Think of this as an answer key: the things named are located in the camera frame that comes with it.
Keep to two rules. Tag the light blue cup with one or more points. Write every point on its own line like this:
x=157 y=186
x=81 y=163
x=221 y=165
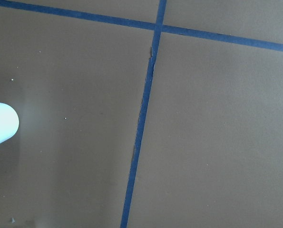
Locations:
x=9 y=122

